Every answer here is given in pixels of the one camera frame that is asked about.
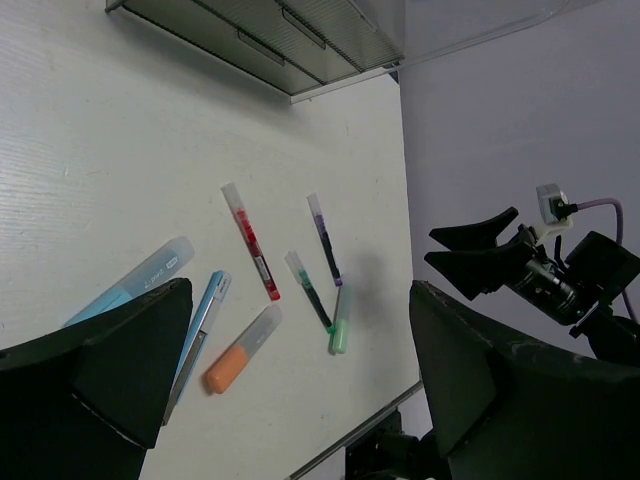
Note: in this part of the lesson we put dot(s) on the blue capped correction stick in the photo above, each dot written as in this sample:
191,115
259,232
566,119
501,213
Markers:
149,274

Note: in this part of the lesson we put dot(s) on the green ink pen refill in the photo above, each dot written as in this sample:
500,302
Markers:
302,277

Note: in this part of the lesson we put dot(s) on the green capped eraser stick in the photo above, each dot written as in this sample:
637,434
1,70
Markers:
339,336

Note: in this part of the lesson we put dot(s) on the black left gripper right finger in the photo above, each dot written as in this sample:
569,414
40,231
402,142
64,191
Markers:
505,405

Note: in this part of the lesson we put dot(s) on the orange capped eraser stick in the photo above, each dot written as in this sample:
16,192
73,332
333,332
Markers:
236,357

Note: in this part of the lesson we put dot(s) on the red ink pen refill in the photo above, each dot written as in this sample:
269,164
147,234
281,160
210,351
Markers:
242,220

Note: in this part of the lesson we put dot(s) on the purple ink pen refill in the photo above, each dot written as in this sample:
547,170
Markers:
321,228

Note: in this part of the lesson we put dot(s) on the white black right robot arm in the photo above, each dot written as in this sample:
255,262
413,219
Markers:
612,338

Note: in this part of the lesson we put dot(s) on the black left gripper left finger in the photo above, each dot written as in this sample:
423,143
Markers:
87,401

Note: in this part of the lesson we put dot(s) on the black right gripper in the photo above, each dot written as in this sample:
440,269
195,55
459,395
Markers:
595,272

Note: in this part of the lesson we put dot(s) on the clear acrylic drawer organizer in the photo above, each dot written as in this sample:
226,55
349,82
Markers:
306,48

